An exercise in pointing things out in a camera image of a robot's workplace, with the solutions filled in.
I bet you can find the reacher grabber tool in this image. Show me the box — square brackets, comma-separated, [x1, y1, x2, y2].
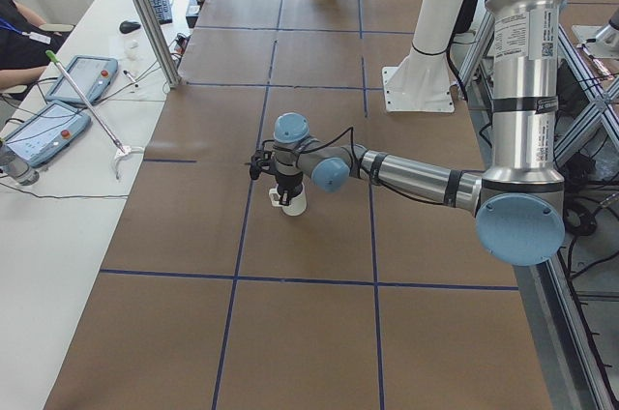
[45, 50, 145, 181]

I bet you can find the far blue teach pendant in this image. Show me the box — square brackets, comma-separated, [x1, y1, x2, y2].
[44, 55, 118, 107]

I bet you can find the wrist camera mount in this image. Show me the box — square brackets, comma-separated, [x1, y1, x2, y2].
[249, 149, 275, 181]

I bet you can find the near blue teach pendant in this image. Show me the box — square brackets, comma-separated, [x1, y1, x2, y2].
[6, 101, 91, 168]

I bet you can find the aluminium frame post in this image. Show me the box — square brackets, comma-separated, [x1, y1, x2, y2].
[133, 0, 181, 89]

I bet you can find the white mug with handle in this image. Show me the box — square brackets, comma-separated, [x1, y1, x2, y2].
[269, 186, 307, 217]

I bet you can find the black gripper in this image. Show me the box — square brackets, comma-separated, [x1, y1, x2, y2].
[275, 171, 304, 206]

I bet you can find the black computer mouse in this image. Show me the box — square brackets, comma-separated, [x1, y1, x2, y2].
[119, 20, 141, 35]

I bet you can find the seated man with glasses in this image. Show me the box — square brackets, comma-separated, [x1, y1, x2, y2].
[1, 0, 66, 90]

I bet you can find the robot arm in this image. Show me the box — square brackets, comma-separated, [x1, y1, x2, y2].
[250, 0, 566, 266]

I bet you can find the blue teach pendant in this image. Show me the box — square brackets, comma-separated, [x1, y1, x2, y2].
[44, 55, 118, 107]
[6, 101, 91, 168]

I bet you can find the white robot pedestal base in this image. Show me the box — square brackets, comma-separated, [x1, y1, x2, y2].
[382, 0, 463, 113]

